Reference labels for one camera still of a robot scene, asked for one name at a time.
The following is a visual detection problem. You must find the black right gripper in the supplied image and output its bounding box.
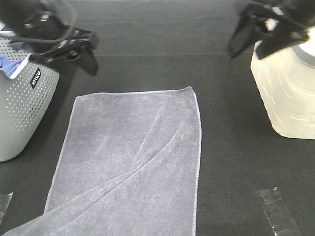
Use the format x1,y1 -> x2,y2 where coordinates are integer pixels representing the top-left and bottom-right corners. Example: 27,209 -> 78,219
226,0 -> 315,59

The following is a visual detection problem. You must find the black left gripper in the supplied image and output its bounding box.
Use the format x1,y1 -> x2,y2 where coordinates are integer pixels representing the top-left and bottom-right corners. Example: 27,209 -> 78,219
0,0 -> 99,76

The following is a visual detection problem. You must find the grey microfibre towel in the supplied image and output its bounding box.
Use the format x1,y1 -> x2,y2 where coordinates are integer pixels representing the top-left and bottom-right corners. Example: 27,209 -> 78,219
7,87 -> 202,236

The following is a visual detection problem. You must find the blue towel in basket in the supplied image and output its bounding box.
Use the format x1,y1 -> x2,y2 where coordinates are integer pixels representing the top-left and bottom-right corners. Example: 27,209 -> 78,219
0,55 -> 23,77

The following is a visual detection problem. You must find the black table mat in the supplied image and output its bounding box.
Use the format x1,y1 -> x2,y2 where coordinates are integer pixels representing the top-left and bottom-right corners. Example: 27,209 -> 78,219
0,0 -> 315,236

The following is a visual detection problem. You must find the white plastic storage bin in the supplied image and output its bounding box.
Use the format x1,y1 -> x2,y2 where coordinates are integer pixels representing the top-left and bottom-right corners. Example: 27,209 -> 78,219
251,27 -> 315,139

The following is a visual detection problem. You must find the grey perforated laundry basket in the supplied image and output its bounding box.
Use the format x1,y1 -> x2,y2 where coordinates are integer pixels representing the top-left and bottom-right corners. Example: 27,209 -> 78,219
0,24 -> 60,162

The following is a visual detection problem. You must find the left clear tape strip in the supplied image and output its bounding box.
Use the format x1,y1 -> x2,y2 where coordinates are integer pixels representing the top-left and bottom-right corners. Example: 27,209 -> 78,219
0,192 -> 14,224

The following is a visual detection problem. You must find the clear tape strip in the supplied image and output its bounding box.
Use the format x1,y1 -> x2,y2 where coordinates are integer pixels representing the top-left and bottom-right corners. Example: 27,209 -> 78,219
255,187 -> 302,236
0,192 -> 14,224

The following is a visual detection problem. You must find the right clear tape strip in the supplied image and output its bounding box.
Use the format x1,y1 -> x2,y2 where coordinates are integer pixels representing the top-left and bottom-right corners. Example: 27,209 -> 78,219
255,187 -> 302,236

